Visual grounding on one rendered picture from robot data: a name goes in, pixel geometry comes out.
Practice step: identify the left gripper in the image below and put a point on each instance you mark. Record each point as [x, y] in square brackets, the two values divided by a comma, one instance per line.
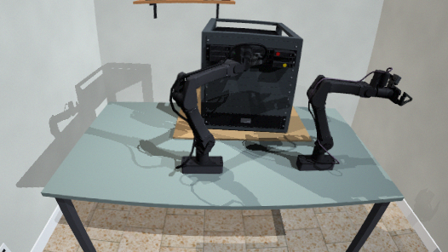
[255, 61]

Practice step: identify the tan wooden board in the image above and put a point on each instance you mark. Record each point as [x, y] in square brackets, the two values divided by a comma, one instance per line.
[296, 130]

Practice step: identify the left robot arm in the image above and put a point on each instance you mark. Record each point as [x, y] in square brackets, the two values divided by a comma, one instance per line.
[185, 96]

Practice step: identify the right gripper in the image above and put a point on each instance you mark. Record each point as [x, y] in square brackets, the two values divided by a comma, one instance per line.
[392, 93]

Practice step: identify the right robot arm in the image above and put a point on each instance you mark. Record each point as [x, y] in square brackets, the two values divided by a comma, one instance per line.
[318, 102]

